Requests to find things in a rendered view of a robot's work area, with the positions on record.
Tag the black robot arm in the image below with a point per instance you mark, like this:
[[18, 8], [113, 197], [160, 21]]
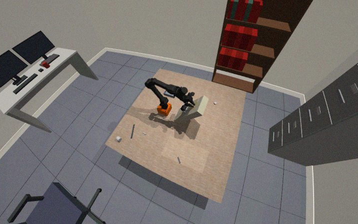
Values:
[[172, 89]]

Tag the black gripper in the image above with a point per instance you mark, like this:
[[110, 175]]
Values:
[[186, 103]]

